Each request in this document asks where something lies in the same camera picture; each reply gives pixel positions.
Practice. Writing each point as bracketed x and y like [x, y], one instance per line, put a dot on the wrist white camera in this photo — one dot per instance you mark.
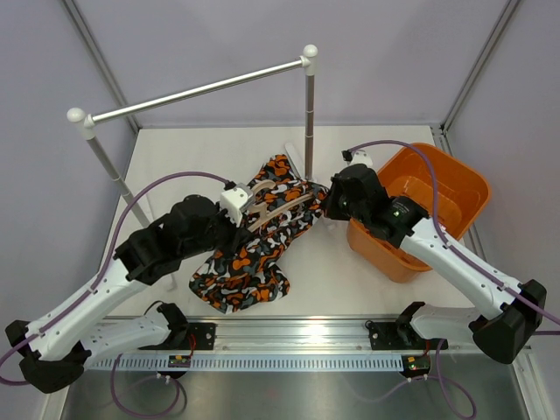
[357, 157]
[236, 201]

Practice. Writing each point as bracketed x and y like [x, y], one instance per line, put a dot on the right rack foot base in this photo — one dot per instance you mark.
[297, 165]

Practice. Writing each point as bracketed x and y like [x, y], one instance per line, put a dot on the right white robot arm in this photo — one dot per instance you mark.
[505, 312]

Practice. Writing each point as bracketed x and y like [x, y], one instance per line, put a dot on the orange camouflage shorts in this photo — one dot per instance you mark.
[234, 282]

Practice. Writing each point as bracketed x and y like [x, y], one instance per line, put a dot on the silver clothes rack rail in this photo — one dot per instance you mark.
[85, 123]

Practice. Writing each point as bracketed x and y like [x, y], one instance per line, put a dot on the left rack post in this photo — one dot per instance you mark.
[117, 179]

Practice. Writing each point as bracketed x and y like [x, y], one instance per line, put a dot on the aluminium slotted rail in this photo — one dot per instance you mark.
[206, 362]

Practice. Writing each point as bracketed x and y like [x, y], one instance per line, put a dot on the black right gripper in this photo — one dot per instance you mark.
[330, 202]

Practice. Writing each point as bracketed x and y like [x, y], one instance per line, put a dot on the right rack post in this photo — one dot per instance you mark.
[309, 125]

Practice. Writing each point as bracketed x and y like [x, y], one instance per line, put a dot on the beige wooden hanger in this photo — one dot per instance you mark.
[290, 203]

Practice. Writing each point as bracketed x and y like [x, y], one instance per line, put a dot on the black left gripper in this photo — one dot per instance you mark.
[238, 235]

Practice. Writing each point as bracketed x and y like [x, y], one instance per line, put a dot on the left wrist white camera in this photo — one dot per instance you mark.
[236, 201]

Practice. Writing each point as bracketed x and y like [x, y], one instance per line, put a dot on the rack post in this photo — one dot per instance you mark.
[309, 125]
[117, 179]

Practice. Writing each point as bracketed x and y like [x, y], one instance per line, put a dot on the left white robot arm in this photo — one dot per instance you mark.
[60, 346]

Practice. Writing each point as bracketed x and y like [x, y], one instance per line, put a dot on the orange plastic basket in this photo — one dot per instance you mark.
[462, 193]

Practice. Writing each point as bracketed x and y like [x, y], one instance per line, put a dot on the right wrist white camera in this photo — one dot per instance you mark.
[357, 157]

